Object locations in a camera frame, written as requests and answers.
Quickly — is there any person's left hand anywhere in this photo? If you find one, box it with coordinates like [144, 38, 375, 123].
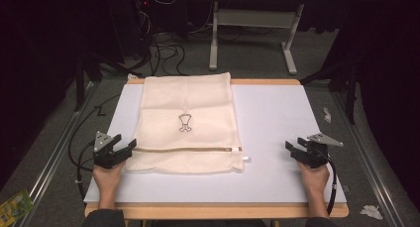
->
[91, 161, 127, 192]

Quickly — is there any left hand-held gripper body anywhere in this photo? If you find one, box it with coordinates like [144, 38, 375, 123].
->
[92, 131, 131, 170]

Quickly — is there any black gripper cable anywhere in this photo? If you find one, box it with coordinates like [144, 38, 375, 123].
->
[67, 93, 122, 210]
[316, 149, 338, 217]

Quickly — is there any white table mat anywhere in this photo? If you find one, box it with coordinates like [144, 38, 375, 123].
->
[83, 83, 348, 204]

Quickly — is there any cream mesh laundry bag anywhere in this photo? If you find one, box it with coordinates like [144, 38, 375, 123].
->
[125, 71, 253, 174]

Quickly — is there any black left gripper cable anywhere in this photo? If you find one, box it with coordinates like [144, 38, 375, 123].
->
[67, 93, 122, 210]

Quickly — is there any black metal stand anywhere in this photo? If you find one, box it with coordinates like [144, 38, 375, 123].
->
[72, 50, 104, 113]
[299, 58, 361, 126]

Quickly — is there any tangle of black floor cables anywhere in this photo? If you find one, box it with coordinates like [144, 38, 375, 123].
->
[133, 8, 190, 78]

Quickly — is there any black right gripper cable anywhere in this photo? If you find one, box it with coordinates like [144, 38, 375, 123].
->
[316, 149, 338, 217]

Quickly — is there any crumpled white paper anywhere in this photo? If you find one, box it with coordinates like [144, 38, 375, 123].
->
[359, 204, 384, 221]

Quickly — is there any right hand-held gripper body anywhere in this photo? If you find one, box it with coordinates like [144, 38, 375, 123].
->
[298, 132, 345, 170]

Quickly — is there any person's right hand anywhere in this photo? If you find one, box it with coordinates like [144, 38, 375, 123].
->
[296, 160, 331, 196]

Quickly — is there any green printed packet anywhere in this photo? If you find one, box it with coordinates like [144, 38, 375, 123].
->
[0, 188, 36, 227]

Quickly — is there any metal floor rail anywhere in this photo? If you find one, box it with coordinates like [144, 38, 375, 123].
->
[12, 80, 101, 227]
[331, 90, 399, 227]

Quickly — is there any white metal desk frame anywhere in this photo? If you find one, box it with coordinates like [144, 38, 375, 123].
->
[208, 0, 305, 76]

